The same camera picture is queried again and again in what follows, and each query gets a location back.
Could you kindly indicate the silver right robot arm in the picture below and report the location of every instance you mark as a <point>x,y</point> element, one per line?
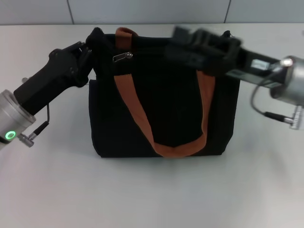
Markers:
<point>292,80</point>

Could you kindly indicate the silver zipper pull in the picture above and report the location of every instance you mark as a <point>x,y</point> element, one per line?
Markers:
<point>122,57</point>

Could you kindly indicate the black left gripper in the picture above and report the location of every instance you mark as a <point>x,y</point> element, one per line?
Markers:
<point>54,76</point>

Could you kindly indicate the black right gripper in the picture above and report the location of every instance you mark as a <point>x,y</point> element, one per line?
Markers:
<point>251,64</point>

